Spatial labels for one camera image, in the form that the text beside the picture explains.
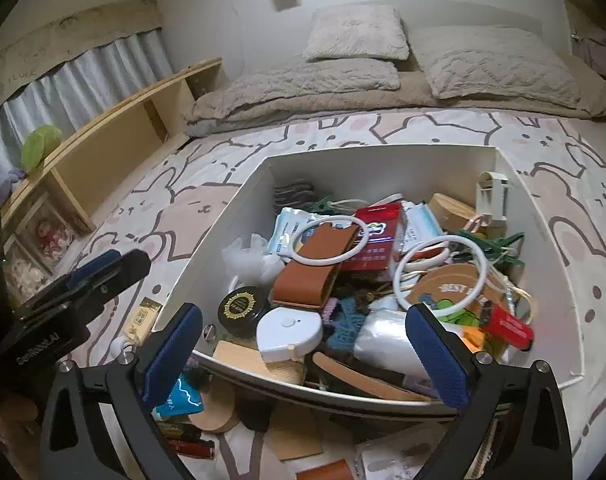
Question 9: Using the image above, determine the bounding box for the oval wooden box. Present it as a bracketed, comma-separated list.
[428, 192, 484, 237]

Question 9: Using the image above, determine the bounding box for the white plastic ring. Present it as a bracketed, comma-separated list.
[290, 215, 370, 265]

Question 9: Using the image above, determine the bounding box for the red cardboard box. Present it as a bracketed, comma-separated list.
[340, 202, 406, 274]

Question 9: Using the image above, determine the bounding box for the small yellow packet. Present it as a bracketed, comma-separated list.
[124, 296, 163, 346]

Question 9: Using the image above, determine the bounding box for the brown cardboard piece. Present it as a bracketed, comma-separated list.
[265, 405, 356, 461]

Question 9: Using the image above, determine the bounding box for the round cork lid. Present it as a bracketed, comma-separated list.
[410, 265, 514, 322]

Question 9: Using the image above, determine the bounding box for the brown leather strip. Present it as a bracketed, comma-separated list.
[310, 351, 434, 404]

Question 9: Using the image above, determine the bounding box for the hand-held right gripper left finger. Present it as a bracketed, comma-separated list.
[40, 302, 204, 480]

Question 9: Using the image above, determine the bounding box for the white oval tape measure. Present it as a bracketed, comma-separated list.
[257, 306, 324, 364]

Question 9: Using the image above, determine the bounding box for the teal crochet piece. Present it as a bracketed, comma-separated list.
[323, 297, 380, 359]

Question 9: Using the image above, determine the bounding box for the beige quilted pillow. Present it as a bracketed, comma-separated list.
[408, 25, 582, 109]

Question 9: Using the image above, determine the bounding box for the green clothes peg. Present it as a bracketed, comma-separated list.
[305, 194, 336, 214]
[455, 230, 526, 269]

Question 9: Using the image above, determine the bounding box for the beige curtain valance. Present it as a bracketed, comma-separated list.
[0, 0, 164, 111]

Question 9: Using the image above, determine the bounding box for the green plush toy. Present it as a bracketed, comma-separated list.
[22, 125, 64, 171]

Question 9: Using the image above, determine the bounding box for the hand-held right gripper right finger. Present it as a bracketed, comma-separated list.
[405, 302, 574, 480]

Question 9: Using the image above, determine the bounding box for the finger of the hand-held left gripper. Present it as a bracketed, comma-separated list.
[15, 249, 152, 328]
[23, 249, 124, 312]

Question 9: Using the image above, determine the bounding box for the purple plush toy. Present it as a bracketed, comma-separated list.
[0, 167, 28, 206]

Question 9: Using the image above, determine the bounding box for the wooden bedside shelf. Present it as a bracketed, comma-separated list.
[0, 57, 224, 241]

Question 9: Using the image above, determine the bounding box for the red white plush toy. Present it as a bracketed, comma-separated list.
[33, 216, 76, 267]

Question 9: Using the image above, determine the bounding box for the beige folded quilt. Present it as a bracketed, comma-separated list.
[185, 55, 401, 137]

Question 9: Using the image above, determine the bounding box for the brown leather patch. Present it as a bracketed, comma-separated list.
[295, 459, 352, 480]

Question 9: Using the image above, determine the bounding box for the tan blanket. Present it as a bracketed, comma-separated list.
[183, 52, 606, 133]

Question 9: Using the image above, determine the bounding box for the blue foil packet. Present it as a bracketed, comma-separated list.
[153, 372, 204, 421]

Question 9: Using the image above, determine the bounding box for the round wooden coaster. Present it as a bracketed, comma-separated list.
[188, 377, 242, 434]

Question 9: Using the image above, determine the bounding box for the fluffy square pillow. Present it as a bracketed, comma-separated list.
[303, 5, 411, 63]

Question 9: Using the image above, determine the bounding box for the blue white tissue pack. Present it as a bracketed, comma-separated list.
[400, 202, 444, 254]
[268, 207, 317, 259]

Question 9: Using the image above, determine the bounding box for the grey curtain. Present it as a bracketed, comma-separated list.
[0, 27, 176, 196]

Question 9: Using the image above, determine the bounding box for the white cable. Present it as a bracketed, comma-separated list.
[393, 234, 489, 319]

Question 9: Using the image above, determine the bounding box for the red glossy tube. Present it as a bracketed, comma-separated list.
[169, 439, 217, 459]

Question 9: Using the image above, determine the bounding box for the white plastic clip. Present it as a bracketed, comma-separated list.
[475, 171, 512, 224]

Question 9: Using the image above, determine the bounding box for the grey scalloped hair clip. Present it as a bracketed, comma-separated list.
[273, 177, 316, 206]

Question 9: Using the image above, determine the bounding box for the white plastic bag roll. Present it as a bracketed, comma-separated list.
[353, 308, 436, 377]

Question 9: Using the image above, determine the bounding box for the black round tin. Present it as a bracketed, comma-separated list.
[218, 286, 272, 336]

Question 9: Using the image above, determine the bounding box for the clear plastic package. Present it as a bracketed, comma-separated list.
[355, 422, 488, 480]

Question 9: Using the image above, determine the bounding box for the light wooden board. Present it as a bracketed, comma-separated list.
[212, 340, 306, 386]

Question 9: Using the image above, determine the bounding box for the crumpled clear plastic bag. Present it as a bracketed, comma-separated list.
[222, 234, 284, 292]

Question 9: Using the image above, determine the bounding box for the white container box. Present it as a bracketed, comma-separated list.
[153, 144, 586, 418]

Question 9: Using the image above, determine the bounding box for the dark gold lighter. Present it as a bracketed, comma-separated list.
[158, 421, 200, 440]

